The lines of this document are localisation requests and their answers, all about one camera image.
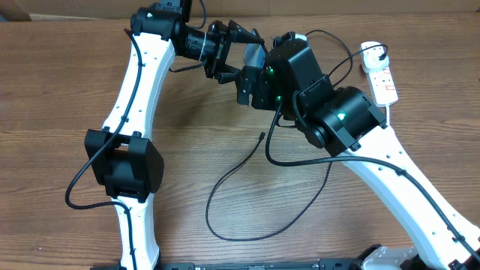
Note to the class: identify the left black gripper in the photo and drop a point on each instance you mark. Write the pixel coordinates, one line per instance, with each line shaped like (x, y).
(220, 46)

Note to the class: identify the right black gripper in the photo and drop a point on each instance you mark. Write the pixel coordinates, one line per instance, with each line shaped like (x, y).
(267, 84)

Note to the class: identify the Samsung Galaxy smartphone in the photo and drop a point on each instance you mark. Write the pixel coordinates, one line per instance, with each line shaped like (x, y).
(254, 55)

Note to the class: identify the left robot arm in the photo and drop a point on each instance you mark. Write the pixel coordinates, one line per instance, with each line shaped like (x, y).
(121, 153)

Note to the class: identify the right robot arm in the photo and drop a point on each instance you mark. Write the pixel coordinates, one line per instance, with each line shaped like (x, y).
(354, 129)

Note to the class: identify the white charger plug adapter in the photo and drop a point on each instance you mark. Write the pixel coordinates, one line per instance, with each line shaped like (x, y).
(373, 56)

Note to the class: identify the white power strip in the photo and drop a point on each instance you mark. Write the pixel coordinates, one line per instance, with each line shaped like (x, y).
(382, 87)

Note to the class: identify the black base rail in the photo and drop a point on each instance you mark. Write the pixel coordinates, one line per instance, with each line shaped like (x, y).
(321, 264)

